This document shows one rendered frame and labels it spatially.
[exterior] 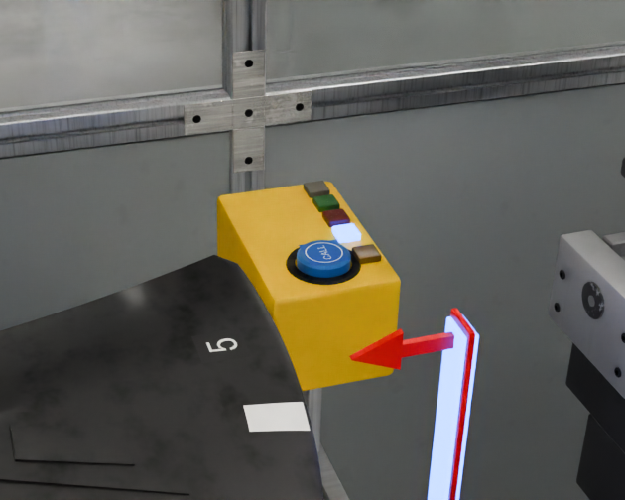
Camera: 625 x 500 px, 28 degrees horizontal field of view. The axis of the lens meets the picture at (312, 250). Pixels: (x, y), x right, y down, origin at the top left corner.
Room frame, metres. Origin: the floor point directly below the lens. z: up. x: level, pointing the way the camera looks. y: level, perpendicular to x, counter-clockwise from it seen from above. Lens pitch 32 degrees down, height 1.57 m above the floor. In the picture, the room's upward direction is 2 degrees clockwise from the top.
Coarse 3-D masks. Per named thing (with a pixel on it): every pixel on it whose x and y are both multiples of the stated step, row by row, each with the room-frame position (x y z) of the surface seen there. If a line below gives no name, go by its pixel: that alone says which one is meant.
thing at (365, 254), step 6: (360, 246) 0.80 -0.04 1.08; (366, 246) 0.80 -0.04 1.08; (372, 246) 0.80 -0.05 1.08; (354, 252) 0.79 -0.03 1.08; (360, 252) 0.79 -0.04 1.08; (366, 252) 0.79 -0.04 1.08; (372, 252) 0.79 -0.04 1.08; (378, 252) 0.79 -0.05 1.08; (360, 258) 0.78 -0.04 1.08; (366, 258) 0.78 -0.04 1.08; (372, 258) 0.78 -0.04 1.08; (378, 258) 0.79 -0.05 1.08
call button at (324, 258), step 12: (324, 240) 0.80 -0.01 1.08; (336, 240) 0.80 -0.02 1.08; (300, 252) 0.78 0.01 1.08; (312, 252) 0.78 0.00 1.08; (324, 252) 0.78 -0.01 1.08; (336, 252) 0.78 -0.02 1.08; (348, 252) 0.78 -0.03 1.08; (300, 264) 0.77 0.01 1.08; (312, 264) 0.76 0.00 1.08; (324, 264) 0.77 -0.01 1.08; (336, 264) 0.77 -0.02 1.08; (348, 264) 0.77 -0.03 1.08; (324, 276) 0.76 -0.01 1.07; (336, 276) 0.76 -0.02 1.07
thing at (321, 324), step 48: (240, 192) 0.89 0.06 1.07; (288, 192) 0.89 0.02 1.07; (336, 192) 0.89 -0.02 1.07; (240, 240) 0.81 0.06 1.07; (288, 240) 0.81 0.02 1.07; (288, 288) 0.75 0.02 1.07; (336, 288) 0.75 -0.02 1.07; (384, 288) 0.76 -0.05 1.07; (288, 336) 0.74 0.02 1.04; (336, 336) 0.75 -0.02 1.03; (384, 336) 0.76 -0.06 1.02; (336, 384) 0.75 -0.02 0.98
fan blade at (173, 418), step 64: (64, 320) 0.54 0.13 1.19; (128, 320) 0.54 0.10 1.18; (192, 320) 0.55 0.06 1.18; (256, 320) 0.55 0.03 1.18; (0, 384) 0.48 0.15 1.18; (64, 384) 0.49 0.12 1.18; (128, 384) 0.49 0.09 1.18; (192, 384) 0.50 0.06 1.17; (256, 384) 0.51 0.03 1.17; (0, 448) 0.44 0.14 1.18; (64, 448) 0.44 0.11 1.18; (128, 448) 0.45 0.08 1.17; (192, 448) 0.46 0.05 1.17; (256, 448) 0.47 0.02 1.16
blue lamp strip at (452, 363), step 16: (448, 320) 0.55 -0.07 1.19; (464, 336) 0.53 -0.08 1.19; (448, 352) 0.54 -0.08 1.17; (464, 352) 0.53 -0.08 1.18; (448, 368) 0.54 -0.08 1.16; (448, 384) 0.54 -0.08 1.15; (448, 400) 0.54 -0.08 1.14; (448, 416) 0.53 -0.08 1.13; (448, 432) 0.53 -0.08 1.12; (448, 448) 0.53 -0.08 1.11; (432, 464) 0.55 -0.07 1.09; (448, 464) 0.53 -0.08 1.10; (432, 480) 0.55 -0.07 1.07; (448, 480) 0.53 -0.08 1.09; (432, 496) 0.54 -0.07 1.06
